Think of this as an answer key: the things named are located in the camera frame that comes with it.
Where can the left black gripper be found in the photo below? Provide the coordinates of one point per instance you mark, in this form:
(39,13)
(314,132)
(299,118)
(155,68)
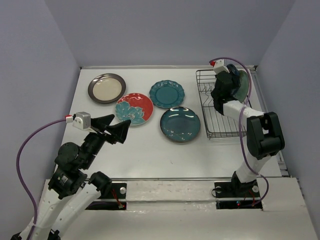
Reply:
(120,130)

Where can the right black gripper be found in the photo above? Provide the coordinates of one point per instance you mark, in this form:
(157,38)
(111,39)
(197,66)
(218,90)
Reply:
(236,83)

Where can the light green flower plate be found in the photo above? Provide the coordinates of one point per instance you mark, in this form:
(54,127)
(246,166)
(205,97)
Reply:
(243,90)

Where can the red plate with teal flower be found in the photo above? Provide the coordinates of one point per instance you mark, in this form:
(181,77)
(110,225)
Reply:
(136,107)

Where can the cream plate with brown rim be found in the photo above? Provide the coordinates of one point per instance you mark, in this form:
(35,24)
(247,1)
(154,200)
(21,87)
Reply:
(106,88)

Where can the dark teal blossom plate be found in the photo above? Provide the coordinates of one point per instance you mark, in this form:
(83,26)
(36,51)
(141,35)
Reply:
(180,124)

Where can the teal scalloped plate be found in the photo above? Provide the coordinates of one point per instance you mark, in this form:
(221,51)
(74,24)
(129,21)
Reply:
(167,94)

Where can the dark blue square plate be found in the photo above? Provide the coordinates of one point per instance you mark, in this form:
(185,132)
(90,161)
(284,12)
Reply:
(232,69)

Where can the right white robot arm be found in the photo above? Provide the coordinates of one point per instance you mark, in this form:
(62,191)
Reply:
(264,137)

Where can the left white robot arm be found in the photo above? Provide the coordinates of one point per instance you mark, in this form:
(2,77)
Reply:
(70,191)

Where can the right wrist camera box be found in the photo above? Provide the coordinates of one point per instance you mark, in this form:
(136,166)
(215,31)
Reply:
(219,66)

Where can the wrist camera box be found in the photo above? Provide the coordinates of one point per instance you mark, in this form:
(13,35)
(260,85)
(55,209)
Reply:
(219,66)
(80,120)

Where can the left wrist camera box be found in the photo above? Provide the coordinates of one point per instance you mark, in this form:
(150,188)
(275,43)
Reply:
(80,120)

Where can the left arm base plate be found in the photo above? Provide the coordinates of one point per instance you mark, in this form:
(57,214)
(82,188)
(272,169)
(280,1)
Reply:
(114,200)

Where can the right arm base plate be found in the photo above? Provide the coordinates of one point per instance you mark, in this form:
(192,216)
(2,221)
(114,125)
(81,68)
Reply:
(227,198)

